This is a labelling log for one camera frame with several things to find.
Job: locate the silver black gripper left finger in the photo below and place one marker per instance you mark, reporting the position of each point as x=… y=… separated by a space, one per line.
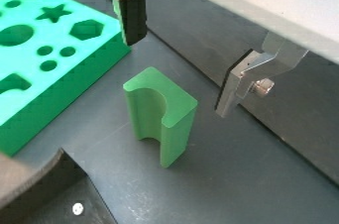
x=132 y=18

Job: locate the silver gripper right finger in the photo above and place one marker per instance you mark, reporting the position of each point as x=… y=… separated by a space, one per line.
x=251 y=74

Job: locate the green arch block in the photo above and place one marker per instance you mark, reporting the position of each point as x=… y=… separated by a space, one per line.
x=161 y=112

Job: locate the green shape sorting board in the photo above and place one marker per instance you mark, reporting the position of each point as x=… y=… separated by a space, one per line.
x=57 y=46

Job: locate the black curved stand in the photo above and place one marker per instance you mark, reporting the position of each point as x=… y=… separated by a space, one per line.
x=56 y=196

